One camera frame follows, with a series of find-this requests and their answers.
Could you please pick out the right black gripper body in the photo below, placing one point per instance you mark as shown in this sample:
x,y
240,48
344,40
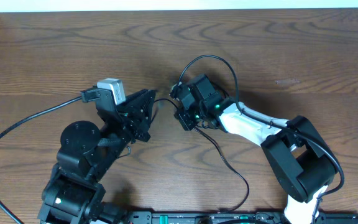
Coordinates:
x,y
189,118

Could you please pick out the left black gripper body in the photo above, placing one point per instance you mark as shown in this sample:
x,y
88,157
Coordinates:
x,y
136,126

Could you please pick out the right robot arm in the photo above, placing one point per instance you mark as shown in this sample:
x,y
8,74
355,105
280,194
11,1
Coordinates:
x,y
300,159

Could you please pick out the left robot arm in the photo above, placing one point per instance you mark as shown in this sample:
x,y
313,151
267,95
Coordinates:
x,y
74,193

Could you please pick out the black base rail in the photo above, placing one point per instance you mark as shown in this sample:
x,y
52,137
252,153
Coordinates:
x,y
152,217

